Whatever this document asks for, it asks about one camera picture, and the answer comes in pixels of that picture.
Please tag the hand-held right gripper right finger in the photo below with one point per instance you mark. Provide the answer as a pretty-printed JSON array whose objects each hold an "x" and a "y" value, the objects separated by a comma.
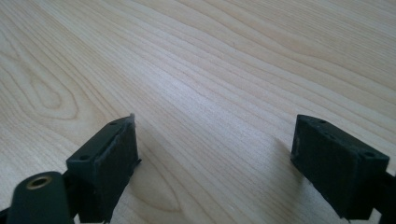
[{"x": 336, "y": 168}]

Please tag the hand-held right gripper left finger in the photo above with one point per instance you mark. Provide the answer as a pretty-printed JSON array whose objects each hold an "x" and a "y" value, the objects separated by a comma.
[{"x": 106, "y": 168}]

